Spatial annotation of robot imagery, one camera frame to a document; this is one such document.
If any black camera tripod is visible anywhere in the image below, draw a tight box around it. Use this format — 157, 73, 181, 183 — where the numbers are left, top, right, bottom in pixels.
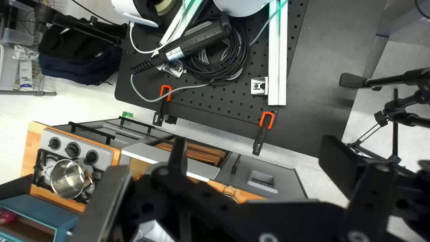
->
339, 66, 430, 163

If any clear plastic bin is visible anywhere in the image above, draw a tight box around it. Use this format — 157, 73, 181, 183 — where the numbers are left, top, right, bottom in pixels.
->
0, 45, 58, 99

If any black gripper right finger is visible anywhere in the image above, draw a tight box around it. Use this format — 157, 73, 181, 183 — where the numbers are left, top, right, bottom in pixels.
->
318, 134, 430, 242

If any wooden toy kitchen unit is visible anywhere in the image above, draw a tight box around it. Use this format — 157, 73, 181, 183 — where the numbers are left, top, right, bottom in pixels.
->
19, 115, 310, 242

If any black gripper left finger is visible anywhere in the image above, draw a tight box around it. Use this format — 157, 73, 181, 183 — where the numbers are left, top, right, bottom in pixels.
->
118, 136, 253, 242

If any grey toy stove top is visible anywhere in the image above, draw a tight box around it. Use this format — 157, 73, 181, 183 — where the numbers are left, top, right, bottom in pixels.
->
31, 128, 117, 206

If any teal planter box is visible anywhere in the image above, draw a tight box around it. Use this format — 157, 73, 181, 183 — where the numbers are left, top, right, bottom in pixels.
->
0, 193, 79, 242

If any white aluminium rail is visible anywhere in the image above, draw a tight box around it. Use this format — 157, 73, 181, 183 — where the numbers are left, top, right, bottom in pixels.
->
266, 0, 290, 108
159, 0, 207, 46

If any orange and black clamp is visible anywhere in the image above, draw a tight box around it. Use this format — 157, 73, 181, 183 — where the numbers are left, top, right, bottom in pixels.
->
251, 111, 277, 158
153, 84, 177, 127

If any coiled black cable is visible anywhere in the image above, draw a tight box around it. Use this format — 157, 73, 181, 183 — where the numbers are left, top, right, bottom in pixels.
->
183, 18, 250, 85

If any black stove knob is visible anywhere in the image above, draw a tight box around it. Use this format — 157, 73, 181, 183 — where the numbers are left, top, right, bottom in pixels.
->
64, 142, 82, 159
47, 136, 63, 152
83, 150, 99, 166

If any small white bracket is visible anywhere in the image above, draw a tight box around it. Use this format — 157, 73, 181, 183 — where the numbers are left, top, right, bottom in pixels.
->
250, 77, 269, 97

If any white desk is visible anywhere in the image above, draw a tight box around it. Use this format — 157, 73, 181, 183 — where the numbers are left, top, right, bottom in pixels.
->
361, 0, 430, 78

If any black perforated board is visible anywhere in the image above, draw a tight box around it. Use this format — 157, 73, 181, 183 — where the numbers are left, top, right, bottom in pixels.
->
113, 0, 310, 136

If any white cable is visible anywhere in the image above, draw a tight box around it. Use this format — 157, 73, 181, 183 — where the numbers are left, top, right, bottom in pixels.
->
128, 22, 216, 105

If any black fabric bag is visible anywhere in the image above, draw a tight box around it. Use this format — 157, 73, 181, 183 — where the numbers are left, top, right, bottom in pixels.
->
38, 22, 125, 87

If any steel pot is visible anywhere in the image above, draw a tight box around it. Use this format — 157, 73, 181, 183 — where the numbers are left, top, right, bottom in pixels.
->
47, 159, 93, 199

